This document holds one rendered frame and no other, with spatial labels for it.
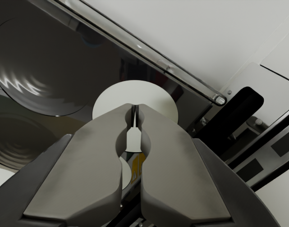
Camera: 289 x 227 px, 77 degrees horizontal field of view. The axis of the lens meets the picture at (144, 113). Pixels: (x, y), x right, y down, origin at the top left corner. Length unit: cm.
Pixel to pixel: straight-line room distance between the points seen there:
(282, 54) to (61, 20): 24
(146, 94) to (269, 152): 13
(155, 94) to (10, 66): 15
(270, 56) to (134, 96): 18
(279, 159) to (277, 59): 12
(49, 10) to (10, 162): 21
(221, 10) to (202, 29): 3
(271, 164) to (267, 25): 18
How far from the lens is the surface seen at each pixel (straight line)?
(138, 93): 20
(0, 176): 34
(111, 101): 20
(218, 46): 28
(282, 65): 26
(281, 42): 29
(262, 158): 21
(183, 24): 27
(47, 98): 23
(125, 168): 27
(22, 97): 24
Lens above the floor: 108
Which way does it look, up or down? 59 degrees down
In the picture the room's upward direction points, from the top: 178 degrees clockwise
